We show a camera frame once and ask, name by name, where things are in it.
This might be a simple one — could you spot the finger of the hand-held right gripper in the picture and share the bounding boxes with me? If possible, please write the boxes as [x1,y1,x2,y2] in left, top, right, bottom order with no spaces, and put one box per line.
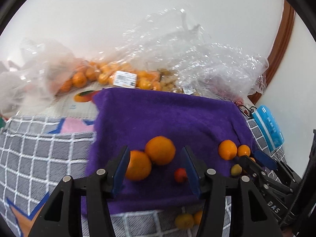
[254,150,300,185]
[238,155,293,195]

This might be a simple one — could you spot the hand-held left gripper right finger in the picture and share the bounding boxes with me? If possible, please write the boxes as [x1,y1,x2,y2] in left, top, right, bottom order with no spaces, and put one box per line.
[180,146,283,237]

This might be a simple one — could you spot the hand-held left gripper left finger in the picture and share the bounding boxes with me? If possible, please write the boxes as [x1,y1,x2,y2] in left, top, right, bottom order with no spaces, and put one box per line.
[28,146,130,237]

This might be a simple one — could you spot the small red tomato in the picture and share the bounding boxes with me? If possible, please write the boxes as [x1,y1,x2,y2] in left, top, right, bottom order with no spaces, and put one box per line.
[174,168,188,184]

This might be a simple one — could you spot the small yellow-green citrus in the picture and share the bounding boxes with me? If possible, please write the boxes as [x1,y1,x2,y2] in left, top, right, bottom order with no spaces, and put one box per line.
[230,164,243,177]
[175,213,195,229]

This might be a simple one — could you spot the purple towel covered tray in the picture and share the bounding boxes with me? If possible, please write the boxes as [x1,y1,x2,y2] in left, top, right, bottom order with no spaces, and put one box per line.
[81,88,257,218]

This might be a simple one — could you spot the blue tissue pack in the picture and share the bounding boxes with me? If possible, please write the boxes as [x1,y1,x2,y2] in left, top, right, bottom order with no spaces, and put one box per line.
[252,105,285,152]

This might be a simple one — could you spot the plastic bag of red tomatoes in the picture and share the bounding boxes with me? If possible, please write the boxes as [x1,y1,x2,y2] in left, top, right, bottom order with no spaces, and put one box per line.
[237,104,258,119]

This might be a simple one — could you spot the cardboard box with orange print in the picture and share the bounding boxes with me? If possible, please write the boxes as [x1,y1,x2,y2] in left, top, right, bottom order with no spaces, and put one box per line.
[49,89,103,119]

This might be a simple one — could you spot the grey grid blanket with stars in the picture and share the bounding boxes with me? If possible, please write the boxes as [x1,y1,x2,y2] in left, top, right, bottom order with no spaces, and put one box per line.
[0,115,287,237]

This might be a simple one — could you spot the clear bag of red tomatoes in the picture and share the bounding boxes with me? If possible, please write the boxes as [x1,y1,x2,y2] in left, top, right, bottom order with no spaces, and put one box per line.
[205,43,270,104]

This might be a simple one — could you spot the labelled clear bag of mandarins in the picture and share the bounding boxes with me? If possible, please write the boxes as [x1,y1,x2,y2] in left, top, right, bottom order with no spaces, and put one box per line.
[97,7,213,95]

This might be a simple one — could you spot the white plastic bag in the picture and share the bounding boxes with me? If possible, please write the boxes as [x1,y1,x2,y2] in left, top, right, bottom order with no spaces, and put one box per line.
[0,62,50,115]

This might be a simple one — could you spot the brown wooden door frame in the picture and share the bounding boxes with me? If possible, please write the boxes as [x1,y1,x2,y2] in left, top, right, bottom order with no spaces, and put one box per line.
[248,0,295,104]

